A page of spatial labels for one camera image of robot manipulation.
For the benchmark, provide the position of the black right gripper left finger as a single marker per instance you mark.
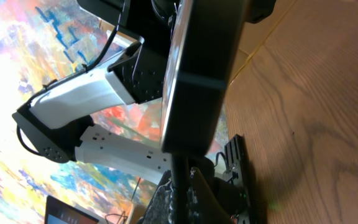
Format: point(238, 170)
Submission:
point(159, 209)

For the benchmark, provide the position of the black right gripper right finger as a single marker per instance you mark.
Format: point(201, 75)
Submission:
point(204, 207)

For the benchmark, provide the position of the gold Galaxy smartphone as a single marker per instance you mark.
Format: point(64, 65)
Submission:
point(204, 44)

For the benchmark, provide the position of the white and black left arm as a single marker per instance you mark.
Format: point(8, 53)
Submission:
point(58, 118)

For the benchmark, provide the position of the dark laptop screen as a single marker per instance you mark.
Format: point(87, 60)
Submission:
point(58, 212)

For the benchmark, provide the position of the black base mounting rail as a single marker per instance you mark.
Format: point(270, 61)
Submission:
point(233, 187)

